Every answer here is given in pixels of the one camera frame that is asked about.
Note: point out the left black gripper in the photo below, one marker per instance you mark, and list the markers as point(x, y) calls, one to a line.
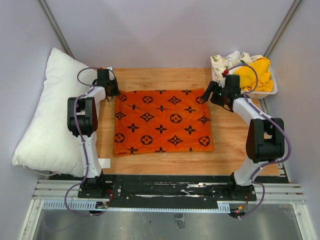
point(117, 92)

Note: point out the white slotted cable duct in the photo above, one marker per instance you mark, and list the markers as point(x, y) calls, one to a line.
point(101, 206)

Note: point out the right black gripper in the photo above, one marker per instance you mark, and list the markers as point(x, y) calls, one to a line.
point(211, 88)

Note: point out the right aluminium frame post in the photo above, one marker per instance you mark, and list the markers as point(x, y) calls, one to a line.
point(283, 26)

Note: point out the left aluminium frame post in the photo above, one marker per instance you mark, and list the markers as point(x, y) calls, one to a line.
point(44, 6)

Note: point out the white plastic bin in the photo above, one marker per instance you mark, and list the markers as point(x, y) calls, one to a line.
point(257, 94)

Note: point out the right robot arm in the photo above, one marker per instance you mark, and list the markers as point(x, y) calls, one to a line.
point(265, 141)

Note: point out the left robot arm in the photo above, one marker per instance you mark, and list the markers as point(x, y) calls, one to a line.
point(82, 121)

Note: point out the aluminium frame post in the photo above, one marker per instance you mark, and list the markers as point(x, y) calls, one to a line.
point(283, 26)
point(44, 6)

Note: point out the orange monogram pillowcase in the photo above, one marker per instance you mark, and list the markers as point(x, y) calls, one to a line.
point(161, 121)

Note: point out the yellow cloth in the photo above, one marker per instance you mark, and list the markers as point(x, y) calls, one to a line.
point(248, 78)

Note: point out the white pillow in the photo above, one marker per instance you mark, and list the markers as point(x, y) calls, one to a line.
point(47, 144)

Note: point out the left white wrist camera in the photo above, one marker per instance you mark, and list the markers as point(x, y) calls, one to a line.
point(110, 68)

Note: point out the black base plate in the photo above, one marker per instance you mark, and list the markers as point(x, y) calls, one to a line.
point(165, 190)

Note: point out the white patterned cloth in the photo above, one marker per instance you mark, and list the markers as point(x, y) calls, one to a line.
point(221, 63)

